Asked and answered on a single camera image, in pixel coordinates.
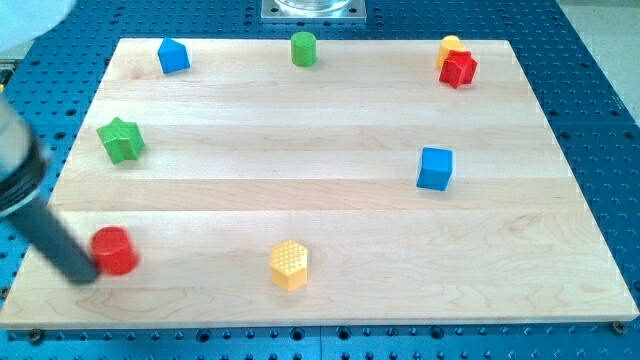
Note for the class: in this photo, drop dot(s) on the red cylinder block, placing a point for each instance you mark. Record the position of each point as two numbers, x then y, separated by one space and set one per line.
113 251

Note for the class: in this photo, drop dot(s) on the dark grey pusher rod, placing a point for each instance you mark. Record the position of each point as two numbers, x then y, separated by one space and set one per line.
40 227

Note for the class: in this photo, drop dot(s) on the green star block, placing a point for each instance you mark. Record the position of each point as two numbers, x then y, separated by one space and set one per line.
121 140

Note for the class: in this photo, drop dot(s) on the red star block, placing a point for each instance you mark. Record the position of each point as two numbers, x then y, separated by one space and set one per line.
458 69

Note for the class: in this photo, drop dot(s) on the yellow hexagon block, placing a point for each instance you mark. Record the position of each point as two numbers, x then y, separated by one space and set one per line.
289 265

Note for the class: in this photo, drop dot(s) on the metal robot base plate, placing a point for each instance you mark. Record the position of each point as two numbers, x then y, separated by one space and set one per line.
313 11

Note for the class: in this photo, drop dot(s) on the blue pentagon block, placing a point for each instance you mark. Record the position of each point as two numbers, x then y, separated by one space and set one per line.
173 56

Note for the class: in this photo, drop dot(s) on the green cylinder block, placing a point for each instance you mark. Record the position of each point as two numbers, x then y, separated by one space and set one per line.
303 49

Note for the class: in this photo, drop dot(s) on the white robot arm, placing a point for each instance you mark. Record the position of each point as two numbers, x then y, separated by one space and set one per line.
24 162

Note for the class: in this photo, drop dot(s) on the yellow heart block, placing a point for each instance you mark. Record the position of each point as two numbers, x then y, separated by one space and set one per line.
449 43

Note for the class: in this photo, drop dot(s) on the light wooden board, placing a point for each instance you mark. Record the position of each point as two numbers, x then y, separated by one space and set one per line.
244 151

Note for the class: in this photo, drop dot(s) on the blue cube block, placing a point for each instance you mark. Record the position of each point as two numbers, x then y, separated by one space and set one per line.
435 170

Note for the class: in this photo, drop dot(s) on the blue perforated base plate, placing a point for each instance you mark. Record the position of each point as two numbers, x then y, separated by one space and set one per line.
60 75

